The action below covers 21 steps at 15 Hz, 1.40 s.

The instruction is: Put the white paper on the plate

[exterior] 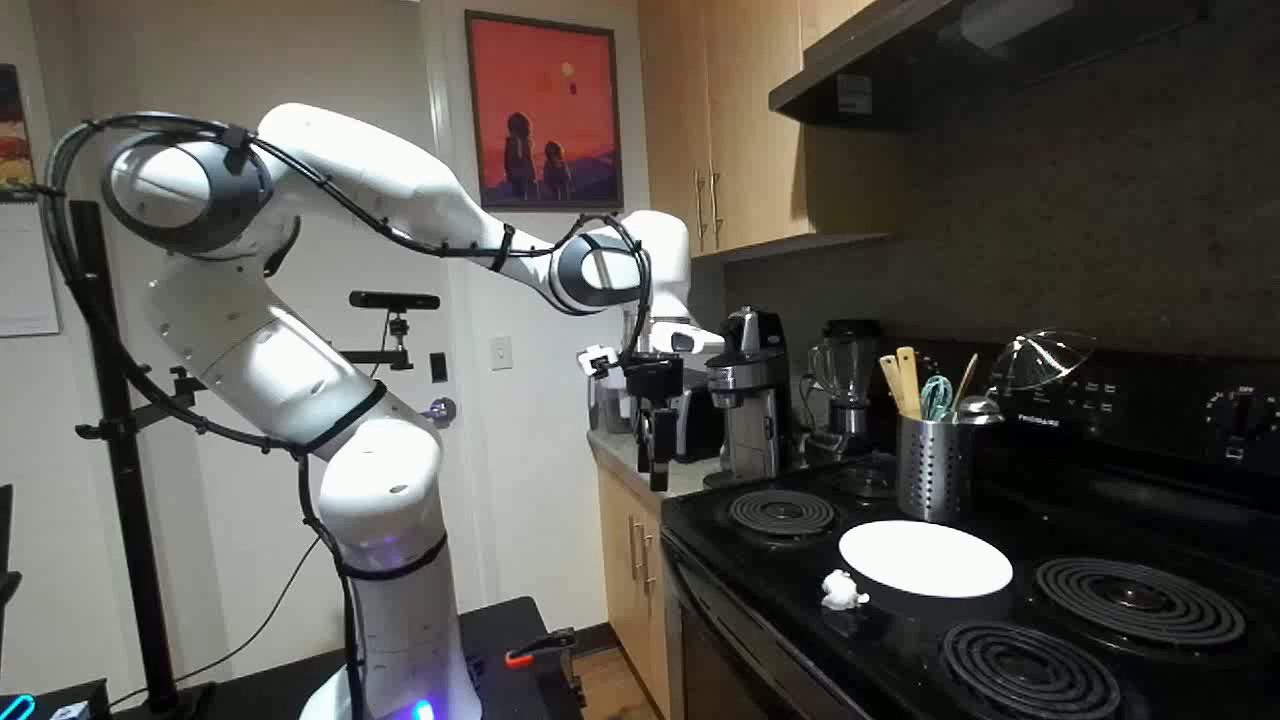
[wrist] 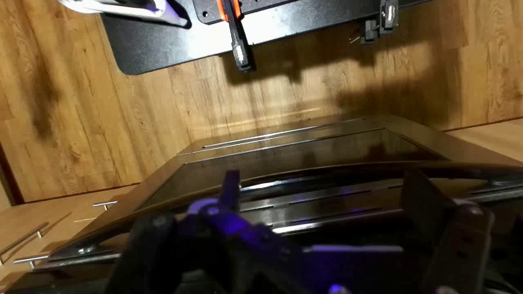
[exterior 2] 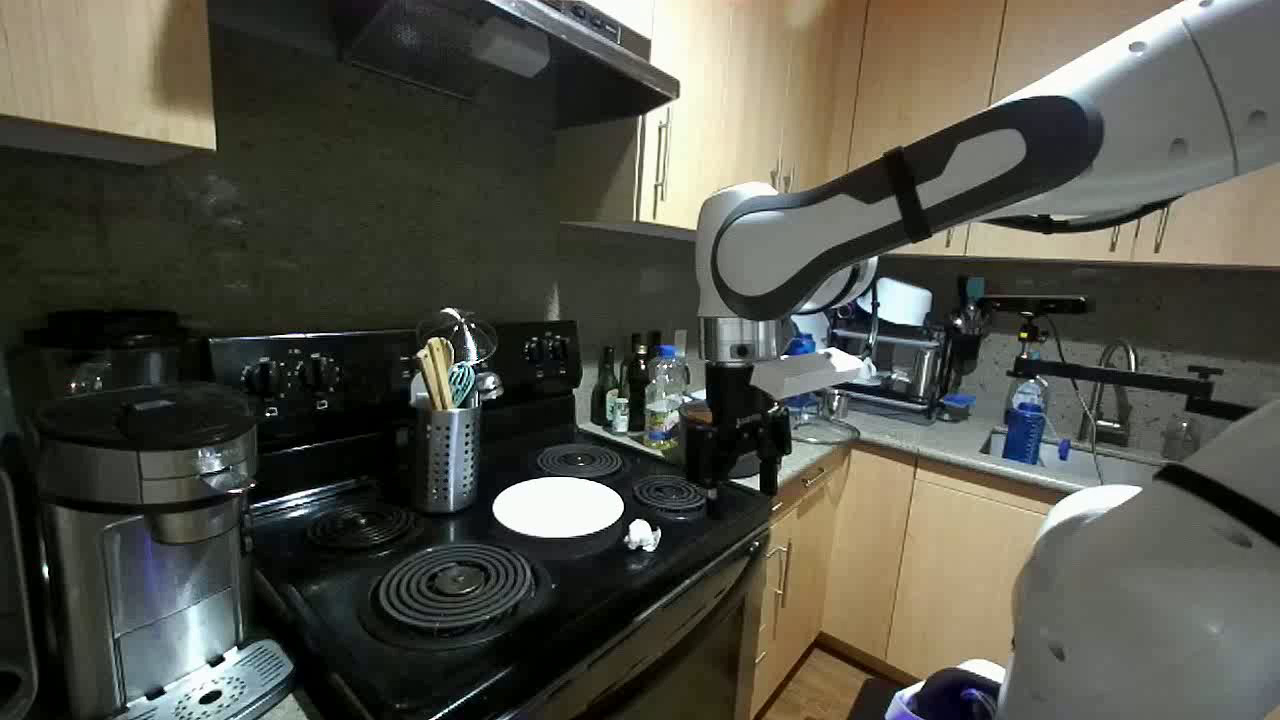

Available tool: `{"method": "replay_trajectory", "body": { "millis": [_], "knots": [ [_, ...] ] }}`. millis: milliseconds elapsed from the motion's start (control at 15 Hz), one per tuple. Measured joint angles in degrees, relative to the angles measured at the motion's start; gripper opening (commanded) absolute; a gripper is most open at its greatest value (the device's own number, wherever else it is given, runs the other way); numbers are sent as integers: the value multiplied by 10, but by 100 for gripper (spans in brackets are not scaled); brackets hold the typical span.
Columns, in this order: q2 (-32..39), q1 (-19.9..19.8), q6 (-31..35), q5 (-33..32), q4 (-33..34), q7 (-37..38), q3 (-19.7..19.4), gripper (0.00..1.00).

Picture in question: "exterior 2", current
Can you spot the dark range hood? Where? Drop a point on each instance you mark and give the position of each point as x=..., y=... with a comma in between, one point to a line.
x=534, y=52

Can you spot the blue bottle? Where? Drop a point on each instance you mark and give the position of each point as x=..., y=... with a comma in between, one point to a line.
x=1026, y=427

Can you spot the clear water bottle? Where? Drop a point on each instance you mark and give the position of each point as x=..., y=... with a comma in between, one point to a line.
x=667, y=403

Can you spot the metal sink faucet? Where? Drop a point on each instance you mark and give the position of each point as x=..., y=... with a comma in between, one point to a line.
x=1104, y=403

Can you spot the dish drying rack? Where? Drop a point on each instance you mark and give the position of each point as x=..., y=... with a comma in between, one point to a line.
x=895, y=372

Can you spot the white round plate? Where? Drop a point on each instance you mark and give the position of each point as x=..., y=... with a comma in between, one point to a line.
x=556, y=508

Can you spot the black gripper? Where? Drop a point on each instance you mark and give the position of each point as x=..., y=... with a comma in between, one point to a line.
x=735, y=391

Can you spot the wooden cabinet row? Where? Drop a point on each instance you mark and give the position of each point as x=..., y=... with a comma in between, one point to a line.
x=923, y=575
x=800, y=80

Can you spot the white bowl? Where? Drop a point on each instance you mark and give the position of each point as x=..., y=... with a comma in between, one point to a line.
x=902, y=301

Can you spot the steel utensil holder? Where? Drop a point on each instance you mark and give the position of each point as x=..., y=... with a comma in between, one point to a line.
x=447, y=461

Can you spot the steel coffee maker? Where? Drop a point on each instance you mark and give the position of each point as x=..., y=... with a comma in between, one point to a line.
x=133, y=534

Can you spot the white paper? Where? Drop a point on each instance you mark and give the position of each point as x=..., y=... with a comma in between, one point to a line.
x=641, y=534

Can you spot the black camera on mount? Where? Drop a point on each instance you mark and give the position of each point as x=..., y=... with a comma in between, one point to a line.
x=1028, y=307

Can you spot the small glass by sink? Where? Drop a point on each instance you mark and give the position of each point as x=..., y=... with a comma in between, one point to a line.
x=1180, y=437

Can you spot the wooden upper cabinet row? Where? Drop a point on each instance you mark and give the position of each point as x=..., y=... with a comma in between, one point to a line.
x=800, y=80

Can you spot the wooden spatula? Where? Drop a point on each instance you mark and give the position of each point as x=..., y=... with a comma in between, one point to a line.
x=433, y=369

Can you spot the dark glass bottle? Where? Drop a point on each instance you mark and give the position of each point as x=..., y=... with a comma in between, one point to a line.
x=638, y=384
x=609, y=392

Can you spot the light grey wrist camera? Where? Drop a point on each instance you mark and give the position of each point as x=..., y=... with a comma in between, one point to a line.
x=797, y=372

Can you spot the wooden lower cabinet row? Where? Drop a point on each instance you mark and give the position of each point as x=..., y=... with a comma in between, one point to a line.
x=923, y=575

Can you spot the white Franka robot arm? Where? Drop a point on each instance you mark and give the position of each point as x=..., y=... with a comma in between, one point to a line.
x=1174, y=120

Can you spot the black electric stove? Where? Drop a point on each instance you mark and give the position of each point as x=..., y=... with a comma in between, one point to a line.
x=600, y=580

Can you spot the black coil stove burner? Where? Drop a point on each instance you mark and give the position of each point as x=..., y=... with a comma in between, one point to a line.
x=668, y=496
x=360, y=528
x=576, y=461
x=454, y=587

